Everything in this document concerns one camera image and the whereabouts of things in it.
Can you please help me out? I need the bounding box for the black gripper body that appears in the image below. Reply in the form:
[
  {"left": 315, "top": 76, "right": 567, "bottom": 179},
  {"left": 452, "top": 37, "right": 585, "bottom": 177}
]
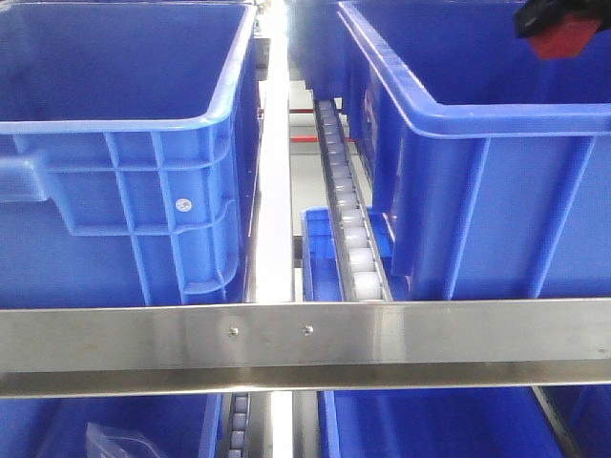
[{"left": 513, "top": 0, "right": 610, "bottom": 37}]

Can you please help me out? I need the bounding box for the red cube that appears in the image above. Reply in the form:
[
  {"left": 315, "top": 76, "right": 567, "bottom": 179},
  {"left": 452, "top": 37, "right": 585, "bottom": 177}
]
[{"left": 527, "top": 12, "right": 603, "bottom": 60}]

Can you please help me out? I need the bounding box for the steel front shelf beam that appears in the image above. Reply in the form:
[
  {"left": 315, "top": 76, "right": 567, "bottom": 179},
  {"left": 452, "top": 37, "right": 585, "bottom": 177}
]
[{"left": 1, "top": 298, "right": 610, "bottom": 398}]

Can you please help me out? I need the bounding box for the large blue crate right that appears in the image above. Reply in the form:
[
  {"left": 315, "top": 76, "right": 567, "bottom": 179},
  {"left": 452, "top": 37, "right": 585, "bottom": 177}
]
[{"left": 338, "top": 1, "right": 610, "bottom": 300}]

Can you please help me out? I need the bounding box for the large blue crate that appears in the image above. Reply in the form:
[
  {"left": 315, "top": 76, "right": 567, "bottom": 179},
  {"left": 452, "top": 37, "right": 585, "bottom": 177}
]
[
  {"left": 338, "top": 1, "right": 610, "bottom": 300},
  {"left": 1, "top": 1, "right": 259, "bottom": 309}
]

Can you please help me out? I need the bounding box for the roller conveyor track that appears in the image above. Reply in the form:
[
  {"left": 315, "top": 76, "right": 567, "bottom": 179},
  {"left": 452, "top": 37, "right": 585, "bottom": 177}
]
[{"left": 313, "top": 99, "right": 392, "bottom": 302}]

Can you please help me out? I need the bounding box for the blue crate below middle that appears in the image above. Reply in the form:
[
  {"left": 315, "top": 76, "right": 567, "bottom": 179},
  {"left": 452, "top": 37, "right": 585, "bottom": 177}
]
[{"left": 302, "top": 206, "right": 409, "bottom": 302}]

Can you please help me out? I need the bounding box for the blue crate bottom right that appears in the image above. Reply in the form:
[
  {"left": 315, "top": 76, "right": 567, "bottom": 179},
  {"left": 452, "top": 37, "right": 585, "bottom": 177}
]
[{"left": 317, "top": 385, "right": 611, "bottom": 458}]

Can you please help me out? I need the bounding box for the large blue crate left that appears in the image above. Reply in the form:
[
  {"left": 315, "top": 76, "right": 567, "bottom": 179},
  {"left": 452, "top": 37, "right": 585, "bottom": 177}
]
[{"left": 1, "top": 1, "right": 259, "bottom": 309}]

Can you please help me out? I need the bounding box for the blue crate bottom left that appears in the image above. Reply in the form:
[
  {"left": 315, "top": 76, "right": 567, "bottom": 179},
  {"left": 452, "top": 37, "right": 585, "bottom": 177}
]
[{"left": 1, "top": 394, "right": 222, "bottom": 457}]

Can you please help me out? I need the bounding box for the clear plastic bag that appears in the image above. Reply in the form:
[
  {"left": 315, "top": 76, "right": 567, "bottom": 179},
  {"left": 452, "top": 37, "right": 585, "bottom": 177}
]
[{"left": 85, "top": 423, "right": 167, "bottom": 458}]

